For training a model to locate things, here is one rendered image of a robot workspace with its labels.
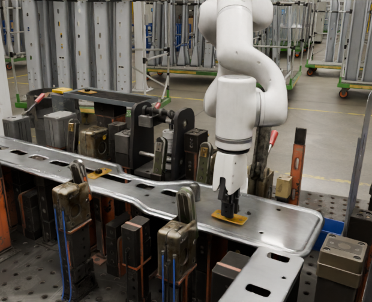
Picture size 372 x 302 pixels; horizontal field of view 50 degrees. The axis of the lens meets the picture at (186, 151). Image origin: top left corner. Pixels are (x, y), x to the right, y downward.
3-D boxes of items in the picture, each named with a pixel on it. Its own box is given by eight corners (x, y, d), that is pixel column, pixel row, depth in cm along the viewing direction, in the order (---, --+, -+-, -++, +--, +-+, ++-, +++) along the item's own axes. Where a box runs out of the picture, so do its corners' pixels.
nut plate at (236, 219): (210, 216, 98) (210, 211, 98) (217, 210, 101) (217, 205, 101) (242, 225, 94) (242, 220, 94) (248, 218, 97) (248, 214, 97)
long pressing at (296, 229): (-69, 148, 148) (-70, 144, 147) (-14, 133, 166) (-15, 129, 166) (305, 263, 83) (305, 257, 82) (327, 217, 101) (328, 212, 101)
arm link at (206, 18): (245, 124, 153) (203, 124, 155) (244, 101, 160) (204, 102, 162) (251, 12, 112) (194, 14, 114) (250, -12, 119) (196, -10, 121)
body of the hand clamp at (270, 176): (240, 277, 124) (246, 172, 112) (248, 265, 130) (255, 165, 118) (258, 283, 121) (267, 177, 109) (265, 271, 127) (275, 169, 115)
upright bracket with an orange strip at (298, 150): (278, 286, 120) (294, 127, 103) (279, 283, 121) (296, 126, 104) (287, 289, 119) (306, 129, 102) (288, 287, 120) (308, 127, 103)
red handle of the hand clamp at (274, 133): (249, 168, 111) (268, 127, 119) (251, 173, 113) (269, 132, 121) (264, 172, 109) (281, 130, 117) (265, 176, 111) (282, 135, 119)
